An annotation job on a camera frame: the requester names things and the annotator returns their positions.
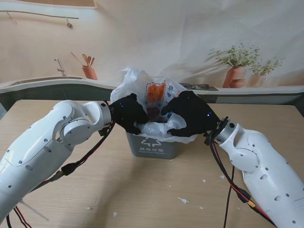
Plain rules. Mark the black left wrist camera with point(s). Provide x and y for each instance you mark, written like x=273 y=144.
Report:
x=103 y=132

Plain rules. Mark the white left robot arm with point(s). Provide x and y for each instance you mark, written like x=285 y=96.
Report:
x=35 y=147

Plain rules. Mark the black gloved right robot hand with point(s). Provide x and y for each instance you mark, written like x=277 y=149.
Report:
x=197 y=116

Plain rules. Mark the large white paper scrap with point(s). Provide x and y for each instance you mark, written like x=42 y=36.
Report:
x=184 y=201

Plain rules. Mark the white plastic garbage bag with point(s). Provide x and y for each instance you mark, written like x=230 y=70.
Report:
x=133 y=80

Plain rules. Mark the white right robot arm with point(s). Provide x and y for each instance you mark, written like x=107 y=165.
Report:
x=266 y=171

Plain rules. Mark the printed kitchen backdrop cloth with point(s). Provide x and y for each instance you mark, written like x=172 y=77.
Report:
x=166 y=28

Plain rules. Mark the grey plastic waste bin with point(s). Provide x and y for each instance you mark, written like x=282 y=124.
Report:
x=154 y=149

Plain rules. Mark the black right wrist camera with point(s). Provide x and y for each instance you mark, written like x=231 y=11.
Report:
x=208 y=139

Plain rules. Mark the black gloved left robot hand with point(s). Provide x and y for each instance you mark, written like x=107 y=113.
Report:
x=128 y=111

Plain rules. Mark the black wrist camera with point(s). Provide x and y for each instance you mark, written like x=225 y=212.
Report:
x=103 y=132
x=208 y=139

